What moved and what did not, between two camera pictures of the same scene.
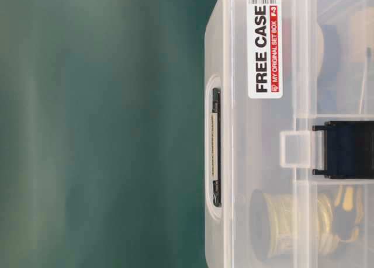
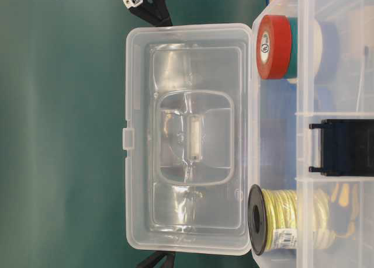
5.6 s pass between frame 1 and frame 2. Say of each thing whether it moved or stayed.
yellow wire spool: stayed
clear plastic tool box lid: moved
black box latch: stayed
